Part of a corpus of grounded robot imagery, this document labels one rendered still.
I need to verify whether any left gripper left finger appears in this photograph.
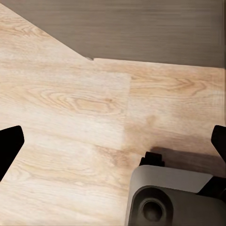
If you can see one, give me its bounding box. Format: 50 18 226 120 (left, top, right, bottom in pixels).
0 125 24 181

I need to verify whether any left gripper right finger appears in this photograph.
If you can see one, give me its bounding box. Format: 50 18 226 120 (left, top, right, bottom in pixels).
211 125 226 163

